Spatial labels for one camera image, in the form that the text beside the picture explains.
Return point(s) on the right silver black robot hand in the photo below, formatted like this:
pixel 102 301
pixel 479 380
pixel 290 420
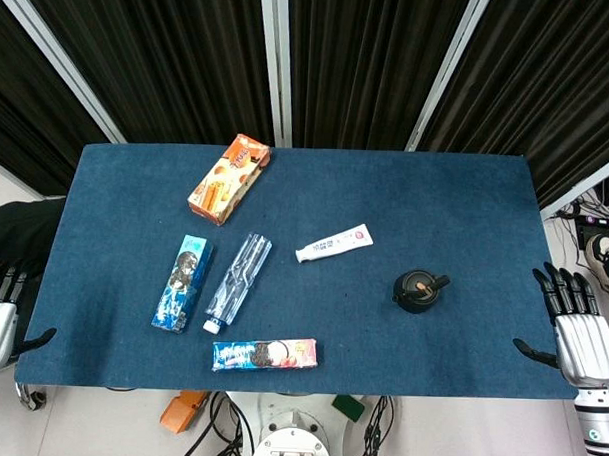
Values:
pixel 583 343

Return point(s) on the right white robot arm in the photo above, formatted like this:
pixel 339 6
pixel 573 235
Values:
pixel 600 433

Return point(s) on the black caster wheel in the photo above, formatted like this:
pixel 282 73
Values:
pixel 32 397

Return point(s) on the black white sneaker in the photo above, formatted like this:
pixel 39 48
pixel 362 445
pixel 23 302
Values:
pixel 603 258

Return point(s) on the blue Oreo cookie box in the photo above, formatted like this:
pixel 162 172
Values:
pixel 183 284

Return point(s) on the black pleated curtain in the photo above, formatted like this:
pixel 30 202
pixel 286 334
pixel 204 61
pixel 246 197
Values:
pixel 33 128
pixel 365 65
pixel 165 58
pixel 539 86

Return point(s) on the orange plastic device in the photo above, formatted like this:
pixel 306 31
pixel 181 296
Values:
pixel 180 413

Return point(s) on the blue table cloth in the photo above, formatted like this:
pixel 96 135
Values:
pixel 435 202

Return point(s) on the green block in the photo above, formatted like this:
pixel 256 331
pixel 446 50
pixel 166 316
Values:
pixel 348 407

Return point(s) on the clear plastic water bottle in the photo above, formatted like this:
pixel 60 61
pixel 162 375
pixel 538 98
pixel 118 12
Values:
pixel 237 281

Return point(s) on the white toothpaste tube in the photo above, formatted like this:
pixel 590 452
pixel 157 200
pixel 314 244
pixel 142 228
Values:
pixel 334 244

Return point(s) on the blue pink Oreo box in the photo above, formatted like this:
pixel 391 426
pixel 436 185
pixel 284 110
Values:
pixel 265 355

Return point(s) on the orange biscuit box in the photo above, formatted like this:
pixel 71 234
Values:
pixel 230 178

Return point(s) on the white robot torso base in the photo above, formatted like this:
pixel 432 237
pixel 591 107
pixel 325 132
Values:
pixel 297 438

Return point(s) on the white frame post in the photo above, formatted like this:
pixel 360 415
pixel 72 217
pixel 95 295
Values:
pixel 276 67
pixel 445 73
pixel 581 193
pixel 55 54

